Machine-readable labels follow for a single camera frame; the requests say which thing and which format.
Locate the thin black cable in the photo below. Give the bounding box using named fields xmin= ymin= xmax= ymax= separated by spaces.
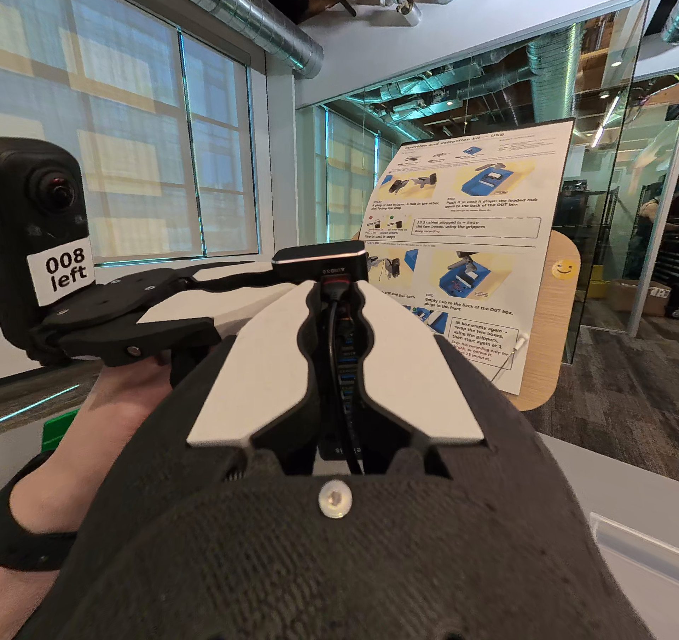
xmin=320 ymin=273 xmax=367 ymax=475

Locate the illustrated instruction poster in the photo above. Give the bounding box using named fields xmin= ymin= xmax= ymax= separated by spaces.
xmin=359 ymin=118 xmax=576 ymax=396

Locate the silver ventilation duct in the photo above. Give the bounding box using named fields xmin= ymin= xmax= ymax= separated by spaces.
xmin=133 ymin=0 xmax=462 ymax=78

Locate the clear plastic bin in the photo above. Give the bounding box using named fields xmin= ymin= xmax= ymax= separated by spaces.
xmin=589 ymin=513 xmax=679 ymax=640

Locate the person's left hand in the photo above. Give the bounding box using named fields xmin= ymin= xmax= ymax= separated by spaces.
xmin=11 ymin=356 xmax=176 ymax=535

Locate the instruction poster on board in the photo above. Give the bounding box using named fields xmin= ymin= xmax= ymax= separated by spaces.
xmin=350 ymin=229 xmax=581 ymax=412

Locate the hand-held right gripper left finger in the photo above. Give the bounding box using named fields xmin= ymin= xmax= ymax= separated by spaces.
xmin=186 ymin=279 xmax=321 ymax=450

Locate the black multiport usb hub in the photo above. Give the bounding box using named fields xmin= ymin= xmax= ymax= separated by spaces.
xmin=272 ymin=242 xmax=370 ymax=463

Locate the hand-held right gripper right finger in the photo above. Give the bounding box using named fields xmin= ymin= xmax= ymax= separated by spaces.
xmin=354 ymin=279 xmax=486 ymax=449

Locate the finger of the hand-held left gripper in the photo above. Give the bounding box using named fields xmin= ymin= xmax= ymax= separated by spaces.
xmin=176 ymin=262 xmax=278 ymax=295
xmin=136 ymin=284 xmax=297 ymax=336

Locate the green plastic bin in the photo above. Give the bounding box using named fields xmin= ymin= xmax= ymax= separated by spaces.
xmin=41 ymin=409 xmax=80 ymax=454

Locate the open cardboard box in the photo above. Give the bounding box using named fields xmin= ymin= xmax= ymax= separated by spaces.
xmin=607 ymin=278 xmax=672 ymax=317

